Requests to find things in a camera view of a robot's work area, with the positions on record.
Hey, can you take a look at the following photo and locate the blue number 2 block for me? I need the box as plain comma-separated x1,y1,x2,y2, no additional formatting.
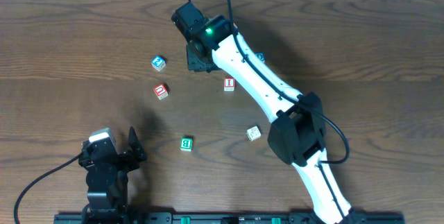
151,55,166,72

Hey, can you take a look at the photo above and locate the red letter I block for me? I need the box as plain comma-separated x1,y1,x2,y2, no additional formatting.
223,78,235,92

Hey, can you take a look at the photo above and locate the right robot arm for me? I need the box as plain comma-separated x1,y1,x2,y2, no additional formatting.
171,2,352,223

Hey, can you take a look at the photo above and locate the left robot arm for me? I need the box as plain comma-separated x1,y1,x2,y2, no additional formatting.
78,127,147,223

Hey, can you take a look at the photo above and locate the green letter B block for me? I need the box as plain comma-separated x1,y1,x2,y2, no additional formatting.
180,137,193,152

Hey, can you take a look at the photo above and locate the red letter U block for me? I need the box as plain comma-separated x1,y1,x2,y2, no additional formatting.
153,84,169,100

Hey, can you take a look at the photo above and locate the blue letter D block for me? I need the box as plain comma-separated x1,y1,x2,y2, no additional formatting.
255,53,265,63

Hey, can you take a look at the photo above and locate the cream block with line drawing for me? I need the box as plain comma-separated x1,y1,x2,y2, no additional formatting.
246,126,262,141

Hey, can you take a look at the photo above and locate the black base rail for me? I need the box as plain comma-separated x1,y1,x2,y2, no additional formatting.
53,211,406,224

